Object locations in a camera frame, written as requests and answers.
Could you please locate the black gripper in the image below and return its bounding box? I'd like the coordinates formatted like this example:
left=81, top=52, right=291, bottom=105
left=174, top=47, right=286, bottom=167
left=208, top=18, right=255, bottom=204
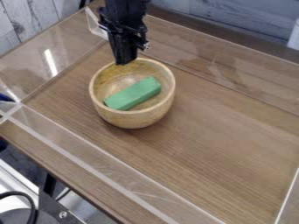
left=98, top=0, right=151, bottom=65

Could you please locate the green rectangular block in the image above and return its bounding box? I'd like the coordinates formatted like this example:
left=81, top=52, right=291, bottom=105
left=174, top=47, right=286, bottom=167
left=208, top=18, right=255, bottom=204
left=103, top=76, right=162, bottom=111

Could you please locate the light brown wooden bowl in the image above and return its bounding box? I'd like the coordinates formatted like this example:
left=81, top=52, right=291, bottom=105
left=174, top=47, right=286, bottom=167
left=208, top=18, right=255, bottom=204
left=88, top=58, right=176, bottom=129

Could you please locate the black metal table leg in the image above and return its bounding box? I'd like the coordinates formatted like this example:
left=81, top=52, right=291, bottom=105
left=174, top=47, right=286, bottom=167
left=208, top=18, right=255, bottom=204
left=43, top=174, right=57, bottom=197

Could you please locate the clear acrylic corner bracket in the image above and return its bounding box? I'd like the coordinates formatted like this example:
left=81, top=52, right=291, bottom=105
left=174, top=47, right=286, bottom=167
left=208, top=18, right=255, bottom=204
left=84, top=7, right=108, bottom=40

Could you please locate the clear acrylic back wall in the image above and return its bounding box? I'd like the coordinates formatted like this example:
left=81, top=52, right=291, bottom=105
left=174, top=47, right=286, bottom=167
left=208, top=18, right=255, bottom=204
left=144, top=16, right=299, bottom=116

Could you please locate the clear acrylic wall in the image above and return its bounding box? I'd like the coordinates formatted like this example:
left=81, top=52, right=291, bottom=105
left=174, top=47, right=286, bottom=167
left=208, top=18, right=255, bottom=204
left=144, top=16, right=299, bottom=116
left=0, top=82, right=224, bottom=224

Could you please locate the clear acrylic front wall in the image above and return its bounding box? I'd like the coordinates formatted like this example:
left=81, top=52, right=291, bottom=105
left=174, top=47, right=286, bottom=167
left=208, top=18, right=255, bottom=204
left=0, top=82, right=224, bottom=224

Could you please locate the black cable lower left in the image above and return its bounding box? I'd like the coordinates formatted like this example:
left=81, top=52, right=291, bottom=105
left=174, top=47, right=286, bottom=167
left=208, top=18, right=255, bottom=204
left=0, top=190, right=40, bottom=224

